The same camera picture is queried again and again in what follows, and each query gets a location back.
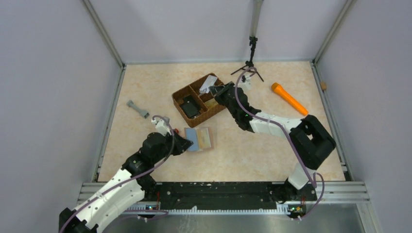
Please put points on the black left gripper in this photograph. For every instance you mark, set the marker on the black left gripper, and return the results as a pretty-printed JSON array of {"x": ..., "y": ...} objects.
[{"x": 180, "y": 143}]

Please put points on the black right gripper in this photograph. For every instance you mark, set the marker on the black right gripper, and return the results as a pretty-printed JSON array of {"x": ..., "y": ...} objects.
[{"x": 220, "y": 93}]

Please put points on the silver VIP credit card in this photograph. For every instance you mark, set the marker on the silver VIP credit card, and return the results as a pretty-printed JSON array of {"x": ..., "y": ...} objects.
[{"x": 209, "y": 81}]

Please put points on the brown leather card holder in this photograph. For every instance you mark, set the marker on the brown leather card holder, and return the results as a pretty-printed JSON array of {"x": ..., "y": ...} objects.
[{"x": 191, "y": 134}]

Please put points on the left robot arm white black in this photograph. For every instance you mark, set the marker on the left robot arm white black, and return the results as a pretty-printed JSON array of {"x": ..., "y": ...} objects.
[{"x": 131, "y": 183}]

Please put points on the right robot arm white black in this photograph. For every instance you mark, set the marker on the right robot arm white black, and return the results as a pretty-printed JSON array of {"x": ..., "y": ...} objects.
[{"x": 308, "y": 138}]

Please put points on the gold card in basket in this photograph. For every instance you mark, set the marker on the gold card in basket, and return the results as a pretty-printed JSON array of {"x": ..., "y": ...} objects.
[{"x": 211, "y": 103}]

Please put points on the gold VIP credit card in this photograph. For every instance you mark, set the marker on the gold VIP credit card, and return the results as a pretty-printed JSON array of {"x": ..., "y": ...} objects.
[{"x": 204, "y": 138}]

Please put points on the brown wicker divided basket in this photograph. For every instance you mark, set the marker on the brown wicker divided basket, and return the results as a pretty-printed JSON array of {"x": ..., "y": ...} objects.
[{"x": 192, "y": 89}]

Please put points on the black object in basket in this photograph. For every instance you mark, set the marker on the black object in basket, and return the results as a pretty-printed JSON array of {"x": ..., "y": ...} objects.
[{"x": 190, "y": 107}]

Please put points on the black mini tripod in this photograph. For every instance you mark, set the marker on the black mini tripod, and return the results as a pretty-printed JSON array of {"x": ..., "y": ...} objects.
[{"x": 249, "y": 63}]

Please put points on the grey plastic connector piece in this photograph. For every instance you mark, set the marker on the grey plastic connector piece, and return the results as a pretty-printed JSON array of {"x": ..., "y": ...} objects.
[{"x": 145, "y": 114}]

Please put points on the orange flashlight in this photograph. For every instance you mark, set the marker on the orange flashlight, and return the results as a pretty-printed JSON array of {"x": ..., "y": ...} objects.
[{"x": 279, "y": 90}]

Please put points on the small tan block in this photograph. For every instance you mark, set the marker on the small tan block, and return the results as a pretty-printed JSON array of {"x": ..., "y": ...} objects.
[{"x": 323, "y": 86}]

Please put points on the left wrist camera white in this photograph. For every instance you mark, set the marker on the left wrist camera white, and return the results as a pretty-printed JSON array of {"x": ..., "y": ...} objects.
[{"x": 162, "y": 125}]

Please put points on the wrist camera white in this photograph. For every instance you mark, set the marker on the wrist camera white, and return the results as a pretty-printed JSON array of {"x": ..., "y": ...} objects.
[
  {"x": 245, "y": 82},
  {"x": 162, "y": 125}
]

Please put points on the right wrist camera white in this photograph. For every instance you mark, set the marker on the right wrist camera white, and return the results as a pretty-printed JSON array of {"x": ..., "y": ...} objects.
[{"x": 245, "y": 82}]

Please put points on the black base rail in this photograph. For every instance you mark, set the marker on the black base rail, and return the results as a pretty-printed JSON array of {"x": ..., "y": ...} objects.
[{"x": 229, "y": 196}]

